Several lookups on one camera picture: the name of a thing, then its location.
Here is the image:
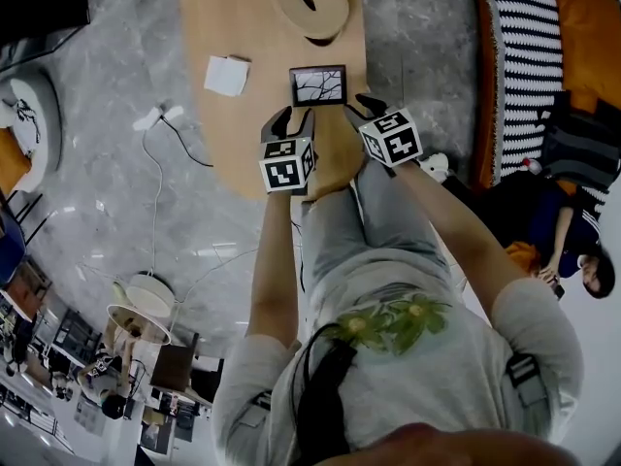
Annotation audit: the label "person's right forearm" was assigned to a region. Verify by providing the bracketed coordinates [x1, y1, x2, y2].
[396, 159, 524, 320]

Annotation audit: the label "person's left forearm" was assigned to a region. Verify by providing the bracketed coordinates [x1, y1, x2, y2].
[244, 189, 306, 354]

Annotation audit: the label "black white striped blanket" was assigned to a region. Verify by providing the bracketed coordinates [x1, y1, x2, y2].
[477, 0, 621, 208]

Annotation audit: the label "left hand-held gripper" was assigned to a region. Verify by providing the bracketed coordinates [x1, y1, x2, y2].
[258, 105, 319, 197]

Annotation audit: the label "white cone lamp shade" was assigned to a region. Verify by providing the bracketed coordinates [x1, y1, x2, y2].
[105, 303, 173, 348]

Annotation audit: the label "orange sofa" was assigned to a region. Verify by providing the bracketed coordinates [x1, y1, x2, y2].
[473, 0, 621, 198]

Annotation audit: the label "dark wooden cabinet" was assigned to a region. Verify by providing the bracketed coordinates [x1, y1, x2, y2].
[149, 332, 201, 393]

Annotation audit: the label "black chest strap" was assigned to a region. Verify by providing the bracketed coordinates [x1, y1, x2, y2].
[289, 321, 361, 463]

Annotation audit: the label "white folded paper napkin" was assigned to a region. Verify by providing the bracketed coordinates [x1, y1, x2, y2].
[203, 54, 253, 98]

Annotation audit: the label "white cable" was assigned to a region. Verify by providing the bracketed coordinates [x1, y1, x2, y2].
[141, 128, 164, 277]

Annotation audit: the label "person's grey floral shirt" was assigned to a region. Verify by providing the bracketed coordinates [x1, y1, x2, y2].
[210, 252, 586, 466]

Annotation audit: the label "white power strip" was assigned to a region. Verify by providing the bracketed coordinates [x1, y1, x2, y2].
[132, 104, 185, 132]

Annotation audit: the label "black cable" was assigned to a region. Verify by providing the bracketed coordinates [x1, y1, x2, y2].
[159, 114, 215, 169]

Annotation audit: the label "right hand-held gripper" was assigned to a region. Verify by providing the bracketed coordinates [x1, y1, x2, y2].
[344, 93, 425, 178]

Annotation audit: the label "black cabinet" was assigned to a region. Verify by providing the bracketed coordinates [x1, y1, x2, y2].
[0, 0, 91, 60]

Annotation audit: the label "person's grey trousers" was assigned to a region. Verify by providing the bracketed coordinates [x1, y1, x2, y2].
[299, 158, 453, 285]

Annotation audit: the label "white round lamp shade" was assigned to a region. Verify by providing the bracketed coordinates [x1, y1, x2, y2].
[124, 271, 176, 318]

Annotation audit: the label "dark branch-print picture frame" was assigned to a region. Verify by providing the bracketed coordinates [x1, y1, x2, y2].
[288, 64, 350, 109]

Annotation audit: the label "round wooden ring tray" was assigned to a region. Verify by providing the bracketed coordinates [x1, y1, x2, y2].
[269, 0, 351, 47]

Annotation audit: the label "white slipper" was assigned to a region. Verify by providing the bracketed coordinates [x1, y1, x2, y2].
[417, 151, 451, 183]

